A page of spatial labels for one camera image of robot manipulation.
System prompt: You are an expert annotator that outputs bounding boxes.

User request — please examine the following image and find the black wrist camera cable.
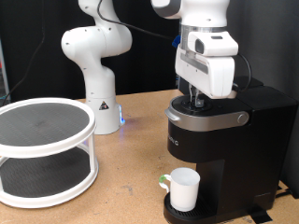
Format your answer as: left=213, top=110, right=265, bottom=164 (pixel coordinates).
left=96, top=0, right=252, bottom=91

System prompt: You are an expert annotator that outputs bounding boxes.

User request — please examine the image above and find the white mug with green mark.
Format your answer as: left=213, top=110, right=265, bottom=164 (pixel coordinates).
left=158, top=167, right=201, bottom=213

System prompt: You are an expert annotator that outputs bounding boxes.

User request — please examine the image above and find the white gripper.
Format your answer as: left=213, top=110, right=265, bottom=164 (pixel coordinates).
left=174, top=46, right=237, bottom=108

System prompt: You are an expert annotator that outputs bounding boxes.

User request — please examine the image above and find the blue cable clip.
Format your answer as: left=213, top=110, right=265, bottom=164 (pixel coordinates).
left=171, top=35, right=182, bottom=49

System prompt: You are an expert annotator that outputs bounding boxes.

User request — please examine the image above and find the black tape strip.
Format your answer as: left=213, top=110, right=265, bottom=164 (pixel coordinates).
left=247, top=204, right=274, bottom=224

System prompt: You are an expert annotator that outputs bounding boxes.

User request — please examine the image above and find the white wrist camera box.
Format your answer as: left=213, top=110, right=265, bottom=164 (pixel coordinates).
left=188, top=30, right=239, bottom=58

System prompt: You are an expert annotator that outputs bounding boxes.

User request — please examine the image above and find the thin black hanging cable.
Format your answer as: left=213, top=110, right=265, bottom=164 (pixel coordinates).
left=0, top=0, right=45, bottom=106

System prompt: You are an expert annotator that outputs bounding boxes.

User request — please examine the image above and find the black power cable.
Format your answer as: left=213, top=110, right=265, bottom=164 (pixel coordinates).
left=274, top=186, right=295, bottom=199

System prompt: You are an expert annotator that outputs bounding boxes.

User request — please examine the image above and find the white two-tier turntable shelf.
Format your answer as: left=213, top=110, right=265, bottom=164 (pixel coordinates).
left=0, top=97, right=99, bottom=209

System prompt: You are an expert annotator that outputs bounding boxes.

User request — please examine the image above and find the black Keurig coffee machine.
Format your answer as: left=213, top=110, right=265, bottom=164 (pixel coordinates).
left=163, top=76, right=299, bottom=224

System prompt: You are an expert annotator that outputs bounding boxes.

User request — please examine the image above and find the grey metal rack post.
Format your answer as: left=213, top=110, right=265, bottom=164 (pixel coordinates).
left=0, top=40, right=9, bottom=101

